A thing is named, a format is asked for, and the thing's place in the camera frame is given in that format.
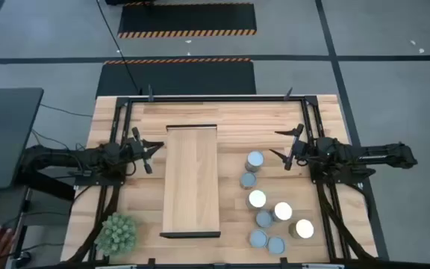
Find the wooden shelf with black legs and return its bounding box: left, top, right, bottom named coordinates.
left=158, top=124, right=222, bottom=239

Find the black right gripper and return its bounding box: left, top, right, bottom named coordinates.
left=268, top=123, right=314, bottom=172

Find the tall blue yellow label can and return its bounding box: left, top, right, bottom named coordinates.
left=244, top=150, right=265, bottom=173

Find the tall carrots label can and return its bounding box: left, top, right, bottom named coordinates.
left=246, top=189, right=267, bottom=211

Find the tall silver-lidded can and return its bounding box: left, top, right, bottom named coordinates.
left=287, top=218, right=315, bottom=240

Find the green artificial plant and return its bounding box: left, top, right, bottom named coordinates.
left=94, top=212, right=138, bottom=257

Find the black desk base beam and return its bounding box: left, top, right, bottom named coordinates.
left=15, top=167, right=76, bottom=202

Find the black hazard-striped floor mat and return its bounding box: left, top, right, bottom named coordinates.
left=95, top=58, right=258, bottom=96
left=116, top=1, right=258, bottom=39

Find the grey side desk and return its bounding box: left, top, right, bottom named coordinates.
left=0, top=87, right=45, bottom=191

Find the short grey-lidded can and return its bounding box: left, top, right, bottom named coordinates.
left=249, top=229, right=269, bottom=249
left=267, top=235, right=287, bottom=256

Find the tall peaches label can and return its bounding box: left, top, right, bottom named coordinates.
left=272, top=201, right=293, bottom=223

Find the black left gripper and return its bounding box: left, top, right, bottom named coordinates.
left=127, top=126, right=165, bottom=175

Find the thin black cable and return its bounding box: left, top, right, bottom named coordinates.
left=38, top=103, right=93, bottom=118

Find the black floor cable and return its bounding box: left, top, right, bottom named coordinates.
left=95, top=0, right=143, bottom=95

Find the short teal can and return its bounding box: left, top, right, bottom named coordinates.
left=255, top=209, right=275, bottom=229

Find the black metal table frame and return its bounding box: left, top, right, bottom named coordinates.
left=65, top=95, right=380, bottom=269

